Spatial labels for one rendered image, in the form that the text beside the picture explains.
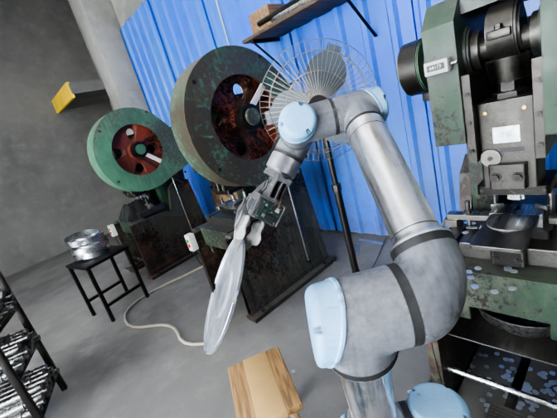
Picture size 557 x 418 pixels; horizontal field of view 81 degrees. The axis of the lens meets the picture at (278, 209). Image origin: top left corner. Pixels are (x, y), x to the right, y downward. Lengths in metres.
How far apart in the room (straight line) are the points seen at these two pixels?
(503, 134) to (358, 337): 0.94
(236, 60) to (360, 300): 1.80
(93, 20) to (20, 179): 2.85
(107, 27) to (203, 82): 4.10
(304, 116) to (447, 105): 0.68
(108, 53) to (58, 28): 1.89
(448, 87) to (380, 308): 0.90
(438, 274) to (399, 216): 0.11
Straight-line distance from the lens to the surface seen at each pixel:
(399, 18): 2.66
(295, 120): 0.65
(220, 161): 1.90
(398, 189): 0.55
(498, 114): 1.25
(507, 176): 1.26
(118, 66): 5.78
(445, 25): 1.22
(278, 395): 1.41
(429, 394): 0.86
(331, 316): 0.45
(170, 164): 3.68
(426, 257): 0.49
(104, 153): 3.44
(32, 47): 7.35
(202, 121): 1.87
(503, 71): 1.26
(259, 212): 0.73
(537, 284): 1.27
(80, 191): 7.01
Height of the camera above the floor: 1.32
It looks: 16 degrees down
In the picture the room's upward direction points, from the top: 16 degrees counter-clockwise
